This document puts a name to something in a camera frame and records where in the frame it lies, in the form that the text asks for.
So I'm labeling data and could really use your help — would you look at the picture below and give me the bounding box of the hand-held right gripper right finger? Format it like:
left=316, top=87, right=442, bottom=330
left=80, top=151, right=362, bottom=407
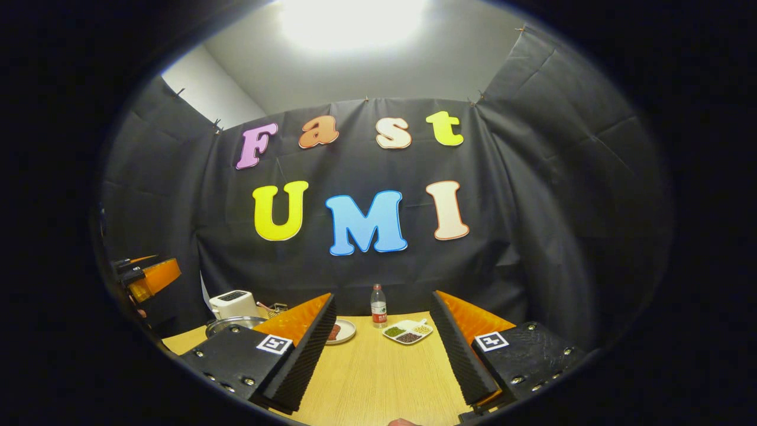
left=429, top=291, right=586, bottom=415

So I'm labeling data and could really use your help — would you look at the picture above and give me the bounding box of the white divided dish with beans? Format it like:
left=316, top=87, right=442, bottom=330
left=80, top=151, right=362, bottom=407
left=382, top=319, right=434, bottom=345

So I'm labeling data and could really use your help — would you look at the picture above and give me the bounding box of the black backdrop cloth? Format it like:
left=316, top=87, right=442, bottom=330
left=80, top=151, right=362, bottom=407
left=98, top=24, right=675, bottom=356

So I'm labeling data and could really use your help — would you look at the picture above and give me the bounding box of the white toaster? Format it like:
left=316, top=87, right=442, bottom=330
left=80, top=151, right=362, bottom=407
left=209, top=290, right=259, bottom=321

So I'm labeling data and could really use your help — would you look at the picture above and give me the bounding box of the ceiling light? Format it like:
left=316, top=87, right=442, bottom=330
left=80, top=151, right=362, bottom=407
left=278, top=0, right=428, bottom=53

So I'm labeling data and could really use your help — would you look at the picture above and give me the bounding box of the steel pot with black handles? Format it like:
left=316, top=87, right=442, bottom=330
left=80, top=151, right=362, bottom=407
left=205, top=316, right=268, bottom=339

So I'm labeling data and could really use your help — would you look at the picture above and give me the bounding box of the white round plate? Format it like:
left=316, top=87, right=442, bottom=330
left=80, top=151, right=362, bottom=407
left=326, top=319, right=357, bottom=346

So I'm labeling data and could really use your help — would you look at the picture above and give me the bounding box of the clear water bottle red label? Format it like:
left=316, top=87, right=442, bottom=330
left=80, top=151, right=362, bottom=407
left=371, top=284, right=388, bottom=329

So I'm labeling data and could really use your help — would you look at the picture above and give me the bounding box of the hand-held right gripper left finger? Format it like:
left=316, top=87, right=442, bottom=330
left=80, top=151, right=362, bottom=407
left=179, top=293, right=337, bottom=413

